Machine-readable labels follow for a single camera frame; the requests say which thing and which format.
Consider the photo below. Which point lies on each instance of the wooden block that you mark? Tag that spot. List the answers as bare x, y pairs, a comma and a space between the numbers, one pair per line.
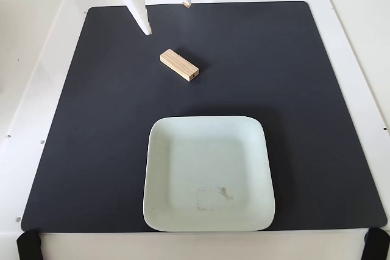
179, 64

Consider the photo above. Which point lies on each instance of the pale green square plate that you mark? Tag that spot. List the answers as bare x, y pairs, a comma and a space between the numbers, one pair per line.
207, 165

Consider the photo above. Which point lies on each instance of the black mat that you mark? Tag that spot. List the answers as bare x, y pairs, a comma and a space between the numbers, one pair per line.
91, 120

